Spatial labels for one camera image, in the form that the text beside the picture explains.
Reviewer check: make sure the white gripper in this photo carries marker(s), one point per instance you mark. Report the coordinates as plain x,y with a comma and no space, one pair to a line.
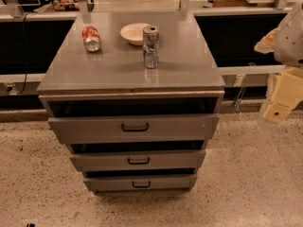
291,41

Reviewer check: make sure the grey bottom drawer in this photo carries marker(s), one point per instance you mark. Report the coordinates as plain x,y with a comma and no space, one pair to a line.
136,183

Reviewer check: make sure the grey drawer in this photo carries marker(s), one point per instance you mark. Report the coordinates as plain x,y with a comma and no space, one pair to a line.
138,160
143,128
136,183

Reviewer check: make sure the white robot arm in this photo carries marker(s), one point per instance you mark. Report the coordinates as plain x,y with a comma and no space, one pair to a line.
289,45

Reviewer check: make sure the grey middle drawer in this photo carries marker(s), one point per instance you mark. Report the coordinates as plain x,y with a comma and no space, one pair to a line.
138,160

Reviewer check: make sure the grey drawer cabinet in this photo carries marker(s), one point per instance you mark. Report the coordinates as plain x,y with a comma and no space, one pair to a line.
115,82

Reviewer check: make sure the grey top drawer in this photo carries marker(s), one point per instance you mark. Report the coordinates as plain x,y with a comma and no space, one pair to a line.
143,128

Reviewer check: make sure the silver upright can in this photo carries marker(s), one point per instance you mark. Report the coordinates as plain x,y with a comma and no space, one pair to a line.
151,46

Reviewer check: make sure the white bowl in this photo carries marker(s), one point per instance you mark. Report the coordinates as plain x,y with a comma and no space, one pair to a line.
133,33

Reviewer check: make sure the red soda can lying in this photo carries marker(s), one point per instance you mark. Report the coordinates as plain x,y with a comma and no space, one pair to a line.
91,39

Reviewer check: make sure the metal bracket on rail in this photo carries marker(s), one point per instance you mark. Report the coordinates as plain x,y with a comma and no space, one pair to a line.
238,81

